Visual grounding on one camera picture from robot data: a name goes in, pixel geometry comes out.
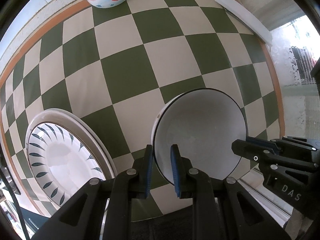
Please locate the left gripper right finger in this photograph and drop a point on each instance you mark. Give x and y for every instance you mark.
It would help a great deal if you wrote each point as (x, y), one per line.
(222, 209)

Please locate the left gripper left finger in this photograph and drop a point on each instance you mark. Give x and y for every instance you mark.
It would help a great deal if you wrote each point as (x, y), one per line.
(101, 209)

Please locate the blue striped white plate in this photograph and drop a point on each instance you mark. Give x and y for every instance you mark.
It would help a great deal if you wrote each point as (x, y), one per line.
(60, 162)

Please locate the plain white bowl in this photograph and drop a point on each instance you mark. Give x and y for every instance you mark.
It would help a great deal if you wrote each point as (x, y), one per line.
(203, 123)

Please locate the white floral plate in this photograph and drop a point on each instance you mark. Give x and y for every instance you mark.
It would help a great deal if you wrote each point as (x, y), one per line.
(82, 131)

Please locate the white bowl red flowers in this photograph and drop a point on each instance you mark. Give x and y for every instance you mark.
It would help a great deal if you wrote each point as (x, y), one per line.
(158, 117)

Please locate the glass sliding door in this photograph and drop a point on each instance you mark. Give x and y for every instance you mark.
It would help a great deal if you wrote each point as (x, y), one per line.
(295, 51)

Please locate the green checkered table mat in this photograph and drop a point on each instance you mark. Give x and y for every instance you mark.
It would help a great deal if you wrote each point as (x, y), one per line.
(116, 68)

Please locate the folded white paper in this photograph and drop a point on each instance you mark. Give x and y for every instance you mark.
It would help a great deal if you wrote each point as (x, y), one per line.
(247, 18)

